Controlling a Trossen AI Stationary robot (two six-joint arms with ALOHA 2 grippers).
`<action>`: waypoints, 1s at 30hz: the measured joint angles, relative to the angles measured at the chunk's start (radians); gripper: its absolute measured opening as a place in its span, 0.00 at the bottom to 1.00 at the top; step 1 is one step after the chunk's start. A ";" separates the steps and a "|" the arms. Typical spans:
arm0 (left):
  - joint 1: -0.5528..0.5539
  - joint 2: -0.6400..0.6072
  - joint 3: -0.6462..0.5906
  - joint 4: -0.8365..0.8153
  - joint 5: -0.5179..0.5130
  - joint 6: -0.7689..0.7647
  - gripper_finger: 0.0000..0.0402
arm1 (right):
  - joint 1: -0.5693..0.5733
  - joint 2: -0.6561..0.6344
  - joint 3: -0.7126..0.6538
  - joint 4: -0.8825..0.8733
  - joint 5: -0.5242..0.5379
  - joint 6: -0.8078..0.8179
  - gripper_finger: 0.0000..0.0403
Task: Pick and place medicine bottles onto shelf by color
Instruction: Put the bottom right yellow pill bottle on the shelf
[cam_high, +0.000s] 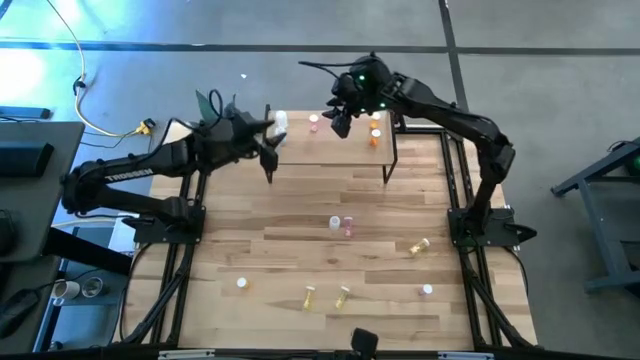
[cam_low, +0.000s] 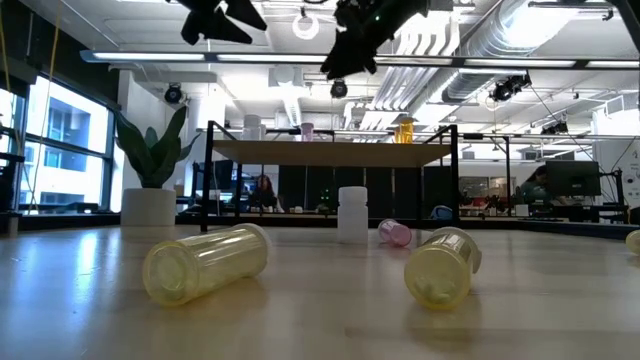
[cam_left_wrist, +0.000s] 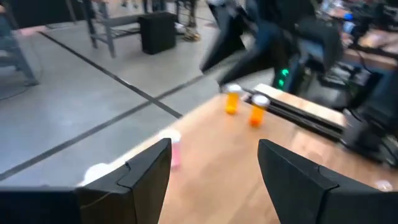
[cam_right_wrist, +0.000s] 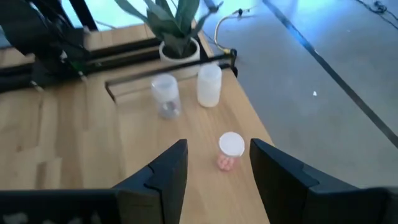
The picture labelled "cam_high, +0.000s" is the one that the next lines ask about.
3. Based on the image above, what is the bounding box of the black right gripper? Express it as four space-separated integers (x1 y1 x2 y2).
322 94 364 140

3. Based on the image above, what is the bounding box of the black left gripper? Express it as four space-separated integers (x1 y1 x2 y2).
219 97 289 184

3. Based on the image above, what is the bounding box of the golden yellow pill bottle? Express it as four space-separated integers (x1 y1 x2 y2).
407 237 431 258

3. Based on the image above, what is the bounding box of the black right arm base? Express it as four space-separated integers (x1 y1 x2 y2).
447 206 539 249

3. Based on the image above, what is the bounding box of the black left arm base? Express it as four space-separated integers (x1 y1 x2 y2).
122 203 207 246

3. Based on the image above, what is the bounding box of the wooden shelf with black legs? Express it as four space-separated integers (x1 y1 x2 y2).
259 103 400 185

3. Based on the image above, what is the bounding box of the green plant in white pot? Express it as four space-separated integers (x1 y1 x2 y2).
194 88 239 126

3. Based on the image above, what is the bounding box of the white box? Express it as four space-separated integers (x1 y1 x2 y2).
108 212 142 255

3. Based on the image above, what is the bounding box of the black desk beam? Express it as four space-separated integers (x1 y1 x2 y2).
43 227 134 276

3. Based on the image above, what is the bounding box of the grey desk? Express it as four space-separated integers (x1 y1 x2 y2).
0 121 86 264

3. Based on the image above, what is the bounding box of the glass cup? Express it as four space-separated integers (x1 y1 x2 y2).
81 276 105 300

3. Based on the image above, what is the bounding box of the flat black bar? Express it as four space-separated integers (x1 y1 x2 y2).
0 105 52 120

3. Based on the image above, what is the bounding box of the black box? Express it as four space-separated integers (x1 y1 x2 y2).
0 141 55 178

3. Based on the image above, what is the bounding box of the white cup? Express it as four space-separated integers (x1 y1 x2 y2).
52 279 81 307

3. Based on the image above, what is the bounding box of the blue-grey metal stand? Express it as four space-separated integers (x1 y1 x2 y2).
549 135 640 294

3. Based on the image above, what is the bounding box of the black handheld device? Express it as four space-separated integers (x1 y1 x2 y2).
0 288 41 339

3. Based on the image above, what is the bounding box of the black aluminium table frame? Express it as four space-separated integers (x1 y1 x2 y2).
113 122 540 351

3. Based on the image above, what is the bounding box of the yellow power cable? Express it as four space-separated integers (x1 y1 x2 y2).
46 0 151 139

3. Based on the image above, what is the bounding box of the thin yellow cable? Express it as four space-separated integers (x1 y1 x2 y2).
51 218 117 230

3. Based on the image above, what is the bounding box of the silver bracket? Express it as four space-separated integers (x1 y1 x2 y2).
158 349 216 359
438 351 495 360

